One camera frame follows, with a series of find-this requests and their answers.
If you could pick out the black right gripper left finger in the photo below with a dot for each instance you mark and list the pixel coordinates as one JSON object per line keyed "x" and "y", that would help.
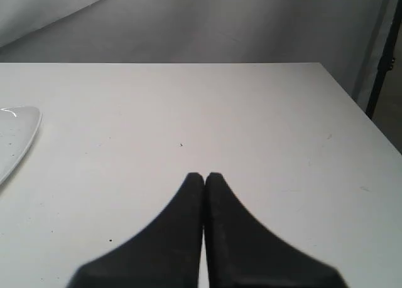
{"x": 166, "y": 253}

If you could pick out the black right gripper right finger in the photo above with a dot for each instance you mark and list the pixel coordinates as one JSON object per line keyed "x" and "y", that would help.
{"x": 242, "y": 252}

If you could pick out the white square plate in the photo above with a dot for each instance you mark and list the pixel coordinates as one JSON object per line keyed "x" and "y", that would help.
{"x": 19, "y": 126}

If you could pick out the grey backdrop cloth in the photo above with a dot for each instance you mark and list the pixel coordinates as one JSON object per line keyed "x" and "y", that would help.
{"x": 345, "y": 36}

